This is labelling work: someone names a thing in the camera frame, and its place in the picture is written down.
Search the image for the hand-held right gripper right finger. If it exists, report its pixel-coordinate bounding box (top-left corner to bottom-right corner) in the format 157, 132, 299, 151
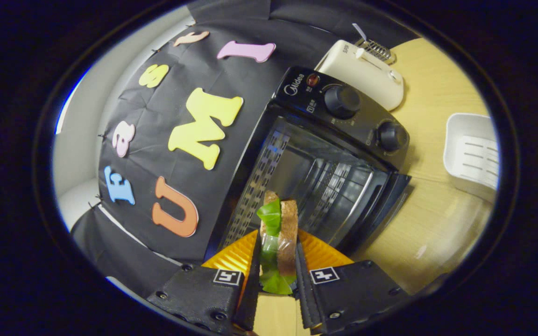
295, 229, 412, 335

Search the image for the white toaster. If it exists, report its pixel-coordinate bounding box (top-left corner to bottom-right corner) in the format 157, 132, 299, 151
314, 40, 405, 112

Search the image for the white plastic tray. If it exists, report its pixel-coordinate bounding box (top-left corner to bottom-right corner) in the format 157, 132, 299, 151
443, 113, 501, 203

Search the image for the lettuce sandwich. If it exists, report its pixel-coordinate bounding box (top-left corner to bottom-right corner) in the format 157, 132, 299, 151
256, 190, 299, 295

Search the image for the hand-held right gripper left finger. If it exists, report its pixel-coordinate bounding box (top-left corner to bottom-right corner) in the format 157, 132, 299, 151
147, 229, 263, 335

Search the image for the black electric oven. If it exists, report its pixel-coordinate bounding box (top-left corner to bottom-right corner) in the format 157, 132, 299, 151
206, 65, 412, 262

